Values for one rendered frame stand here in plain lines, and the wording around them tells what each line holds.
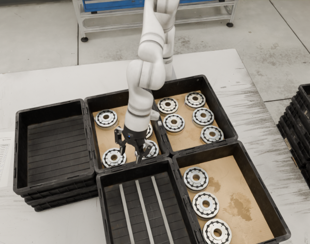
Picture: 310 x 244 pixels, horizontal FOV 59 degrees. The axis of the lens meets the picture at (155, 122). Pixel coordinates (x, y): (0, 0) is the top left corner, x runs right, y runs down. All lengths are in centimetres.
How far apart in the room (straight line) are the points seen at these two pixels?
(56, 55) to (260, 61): 210
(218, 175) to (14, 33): 293
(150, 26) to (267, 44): 257
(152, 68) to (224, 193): 64
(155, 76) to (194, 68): 106
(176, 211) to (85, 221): 40
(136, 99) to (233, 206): 62
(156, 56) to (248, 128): 89
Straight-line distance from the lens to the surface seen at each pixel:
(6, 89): 184
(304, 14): 397
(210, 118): 131
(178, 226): 110
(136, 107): 76
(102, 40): 317
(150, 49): 77
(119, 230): 110
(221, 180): 119
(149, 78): 71
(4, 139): 160
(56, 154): 129
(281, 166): 146
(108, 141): 126
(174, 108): 133
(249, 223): 115
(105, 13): 303
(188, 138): 126
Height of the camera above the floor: 188
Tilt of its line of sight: 54 degrees down
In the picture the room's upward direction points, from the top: straight up
